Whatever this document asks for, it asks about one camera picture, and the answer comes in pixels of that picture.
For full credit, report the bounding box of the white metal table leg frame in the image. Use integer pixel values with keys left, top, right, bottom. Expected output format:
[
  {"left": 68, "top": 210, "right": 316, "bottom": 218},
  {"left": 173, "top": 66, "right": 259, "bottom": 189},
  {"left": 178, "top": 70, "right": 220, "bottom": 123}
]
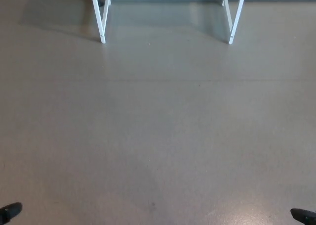
[
  {"left": 89, "top": 0, "right": 111, "bottom": 44},
  {"left": 222, "top": 0, "right": 247, "bottom": 45}
]

